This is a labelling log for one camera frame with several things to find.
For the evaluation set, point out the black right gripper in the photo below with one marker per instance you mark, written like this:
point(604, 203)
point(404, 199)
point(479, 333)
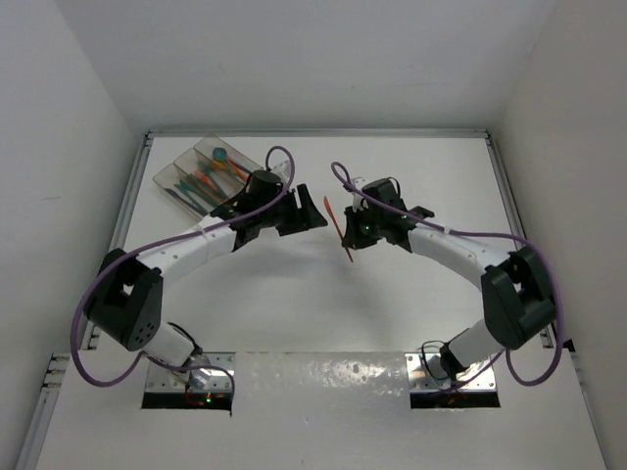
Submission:
point(354, 238)

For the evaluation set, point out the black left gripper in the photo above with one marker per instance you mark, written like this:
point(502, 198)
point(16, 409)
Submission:
point(306, 216)

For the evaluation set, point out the orange plastic knife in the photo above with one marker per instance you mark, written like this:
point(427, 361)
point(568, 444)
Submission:
point(334, 220)

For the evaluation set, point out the orange plastic spoon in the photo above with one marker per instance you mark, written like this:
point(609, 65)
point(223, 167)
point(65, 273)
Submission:
point(240, 172)

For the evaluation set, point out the yellow plastic spoon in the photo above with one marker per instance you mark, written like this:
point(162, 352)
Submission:
point(226, 169)

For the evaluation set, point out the teal plastic spoon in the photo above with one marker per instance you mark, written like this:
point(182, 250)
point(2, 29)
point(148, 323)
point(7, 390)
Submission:
point(220, 155)

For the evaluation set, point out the teal plastic fork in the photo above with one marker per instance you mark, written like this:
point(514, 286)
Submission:
point(217, 177)

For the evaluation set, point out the teal plastic knife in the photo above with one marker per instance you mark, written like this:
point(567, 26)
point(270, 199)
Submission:
point(190, 191)
point(191, 198)

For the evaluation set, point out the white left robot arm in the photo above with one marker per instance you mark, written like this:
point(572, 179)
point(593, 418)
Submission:
point(127, 303)

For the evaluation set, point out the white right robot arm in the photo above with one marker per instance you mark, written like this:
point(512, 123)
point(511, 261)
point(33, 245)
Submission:
point(518, 291)

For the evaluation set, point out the clear middle container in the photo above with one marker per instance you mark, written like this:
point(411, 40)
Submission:
point(188, 162)

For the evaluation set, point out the clear spoon container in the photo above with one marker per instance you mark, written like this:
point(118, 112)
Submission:
point(206, 145)

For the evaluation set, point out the clear outer container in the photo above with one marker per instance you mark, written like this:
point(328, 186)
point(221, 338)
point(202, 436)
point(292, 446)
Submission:
point(170, 175)

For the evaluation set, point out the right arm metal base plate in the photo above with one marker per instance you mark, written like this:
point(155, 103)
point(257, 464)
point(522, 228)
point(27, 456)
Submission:
point(477, 378)

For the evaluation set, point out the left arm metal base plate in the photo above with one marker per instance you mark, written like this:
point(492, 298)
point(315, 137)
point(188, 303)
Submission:
point(202, 372)

